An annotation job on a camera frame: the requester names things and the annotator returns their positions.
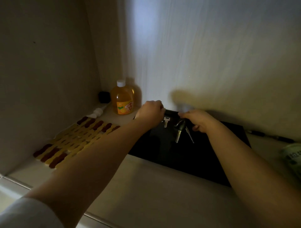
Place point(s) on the yellow and red slatted mat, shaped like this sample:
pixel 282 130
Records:
pixel 75 141

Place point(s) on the green and white packet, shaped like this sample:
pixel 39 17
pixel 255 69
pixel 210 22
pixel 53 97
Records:
pixel 292 159

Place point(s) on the white pump dispenser head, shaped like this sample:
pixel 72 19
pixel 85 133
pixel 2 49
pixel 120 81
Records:
pixel 96 112

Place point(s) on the person's right hand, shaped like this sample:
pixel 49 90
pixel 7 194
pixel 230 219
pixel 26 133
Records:
pixel 201 119

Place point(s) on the white shirt sleeve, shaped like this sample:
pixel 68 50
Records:
pixel 28 215

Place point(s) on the small silver key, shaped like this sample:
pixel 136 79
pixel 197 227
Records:
pixel 166 122

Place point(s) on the person's right thumb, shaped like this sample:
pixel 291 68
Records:
pixel 197 128

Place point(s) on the black pen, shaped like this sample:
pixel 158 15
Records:
pixel 270 136

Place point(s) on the thin silver key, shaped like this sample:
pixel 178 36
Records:
pixel 189 135

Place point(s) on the small black cube object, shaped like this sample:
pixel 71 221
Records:
pixel 104 97

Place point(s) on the orange liquid bottle white cap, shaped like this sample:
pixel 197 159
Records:
pixel 122 99

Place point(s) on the person's left hand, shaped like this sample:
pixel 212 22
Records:
pixel 149 112

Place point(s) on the person's left forearm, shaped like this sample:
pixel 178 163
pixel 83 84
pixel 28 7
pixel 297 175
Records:
pixel 98 162

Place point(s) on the person's right forearm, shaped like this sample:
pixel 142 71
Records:
pixel 249 173

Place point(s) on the black headed key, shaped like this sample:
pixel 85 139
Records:
pixel 179 130

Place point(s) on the person's left fingers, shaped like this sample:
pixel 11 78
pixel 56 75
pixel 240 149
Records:
pixel 161 108

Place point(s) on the black flat box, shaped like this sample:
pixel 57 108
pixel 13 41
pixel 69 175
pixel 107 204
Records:
pixel 188 157

